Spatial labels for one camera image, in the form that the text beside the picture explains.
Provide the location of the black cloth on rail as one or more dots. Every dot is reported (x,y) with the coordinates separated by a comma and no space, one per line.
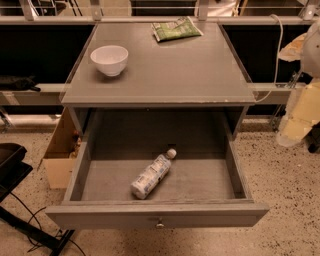
(18,83)

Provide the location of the cardboard box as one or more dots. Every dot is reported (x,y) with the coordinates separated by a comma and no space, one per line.
(61,152)

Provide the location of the metal drawer knob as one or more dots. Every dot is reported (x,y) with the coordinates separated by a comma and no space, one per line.
(159,224)

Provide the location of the white ceramic bowl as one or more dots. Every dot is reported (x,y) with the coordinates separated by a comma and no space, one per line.
(110,60)

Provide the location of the green snack bag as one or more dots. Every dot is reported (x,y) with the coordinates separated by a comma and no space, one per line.
(183,27)

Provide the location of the grey cabinet counter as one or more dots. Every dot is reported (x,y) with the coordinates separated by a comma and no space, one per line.
(192,72)

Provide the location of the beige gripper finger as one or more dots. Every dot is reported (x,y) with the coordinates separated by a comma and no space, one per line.
(302,113)
(292,51)

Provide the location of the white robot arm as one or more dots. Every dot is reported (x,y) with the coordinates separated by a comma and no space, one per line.
(310,54)

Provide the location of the grey open drawer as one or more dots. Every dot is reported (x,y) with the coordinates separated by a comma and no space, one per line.
(205,186)

